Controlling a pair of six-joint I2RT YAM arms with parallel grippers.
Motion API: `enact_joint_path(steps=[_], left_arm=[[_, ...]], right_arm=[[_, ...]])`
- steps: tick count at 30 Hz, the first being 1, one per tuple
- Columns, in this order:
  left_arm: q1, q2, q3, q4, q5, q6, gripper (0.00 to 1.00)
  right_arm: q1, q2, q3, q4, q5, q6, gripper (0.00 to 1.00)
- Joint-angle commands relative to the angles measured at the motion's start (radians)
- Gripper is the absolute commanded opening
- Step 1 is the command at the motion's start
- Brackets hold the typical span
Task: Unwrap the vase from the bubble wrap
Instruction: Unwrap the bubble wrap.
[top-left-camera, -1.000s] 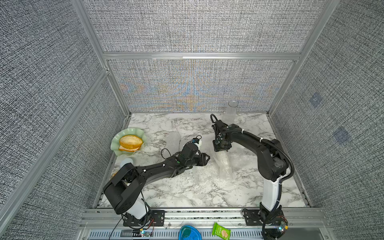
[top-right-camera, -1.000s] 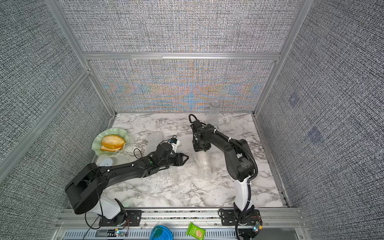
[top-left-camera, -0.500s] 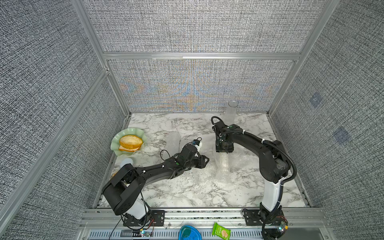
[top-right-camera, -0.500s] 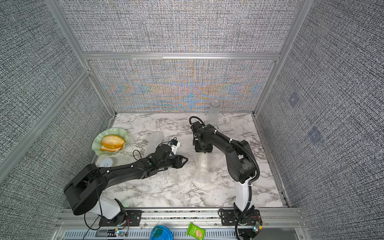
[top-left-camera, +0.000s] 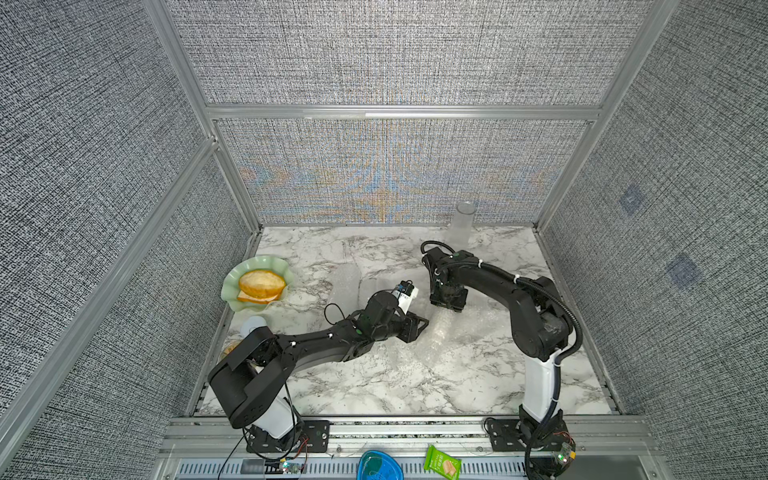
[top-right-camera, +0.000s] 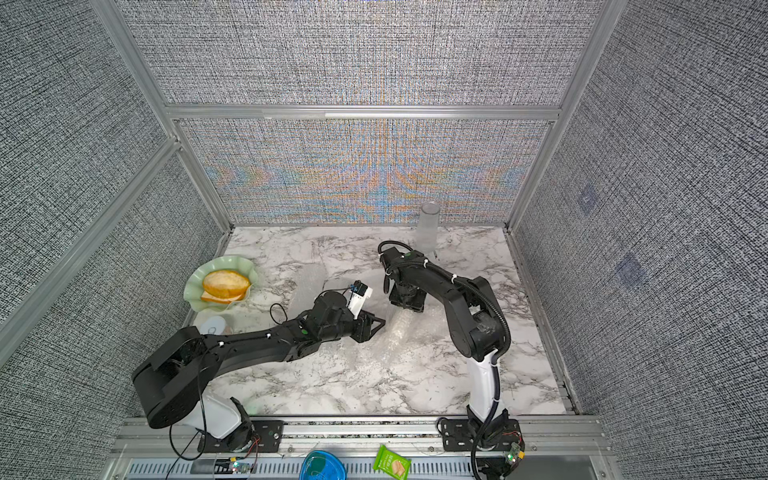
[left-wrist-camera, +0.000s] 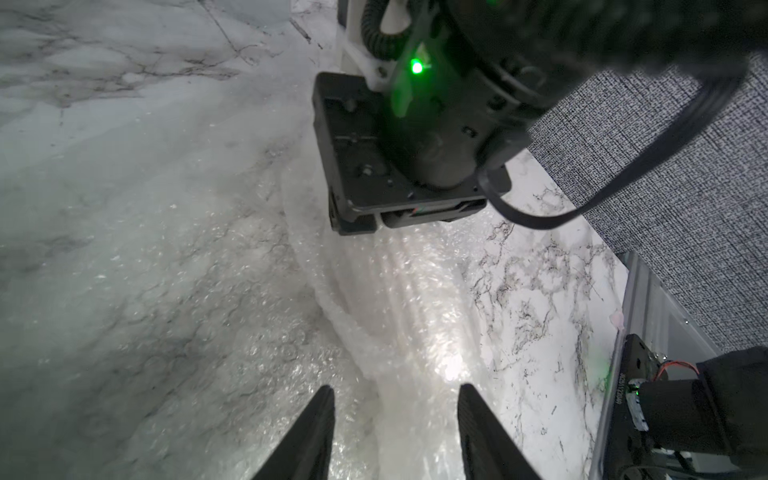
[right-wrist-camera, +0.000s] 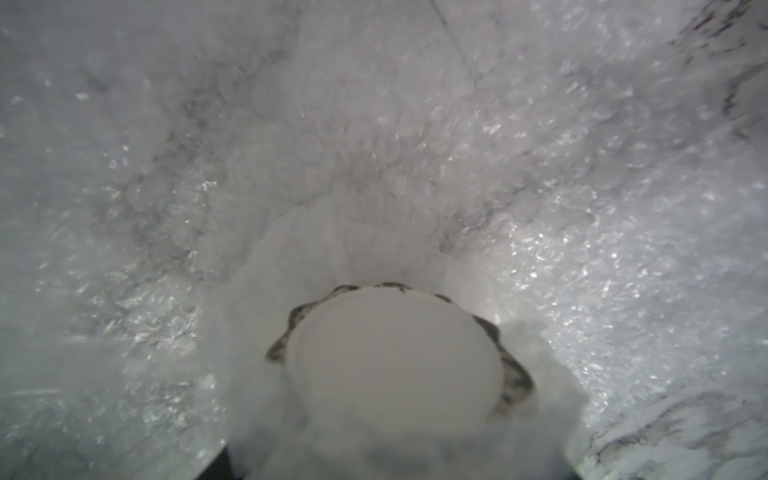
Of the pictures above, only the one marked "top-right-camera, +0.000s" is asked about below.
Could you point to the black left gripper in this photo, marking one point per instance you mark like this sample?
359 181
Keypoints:
364 327

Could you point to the clear glass vase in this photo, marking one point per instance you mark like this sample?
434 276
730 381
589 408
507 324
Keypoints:
425 239

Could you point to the bread roll sandwich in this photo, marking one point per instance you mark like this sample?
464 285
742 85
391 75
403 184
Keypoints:
225 287

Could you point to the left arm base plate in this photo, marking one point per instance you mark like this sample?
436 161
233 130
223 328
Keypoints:
261 436

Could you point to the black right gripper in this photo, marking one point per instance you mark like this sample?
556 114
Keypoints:
413 305

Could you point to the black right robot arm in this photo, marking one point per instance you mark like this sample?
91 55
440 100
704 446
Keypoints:
476 326

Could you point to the blue plastic container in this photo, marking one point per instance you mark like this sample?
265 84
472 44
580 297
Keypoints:
321 465

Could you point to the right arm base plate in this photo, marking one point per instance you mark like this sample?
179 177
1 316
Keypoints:
503 434

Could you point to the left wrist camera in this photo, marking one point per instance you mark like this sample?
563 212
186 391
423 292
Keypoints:
359 294

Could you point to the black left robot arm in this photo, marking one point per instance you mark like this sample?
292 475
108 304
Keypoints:
171 383

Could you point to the white round lid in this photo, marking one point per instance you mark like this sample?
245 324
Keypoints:
215 325

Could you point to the green scalloped glass plate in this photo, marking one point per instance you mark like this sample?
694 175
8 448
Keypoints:
193 288

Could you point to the aluminium front rail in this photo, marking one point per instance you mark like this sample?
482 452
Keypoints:
557 447

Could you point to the green snack packet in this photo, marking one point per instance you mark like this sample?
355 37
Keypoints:
392 464

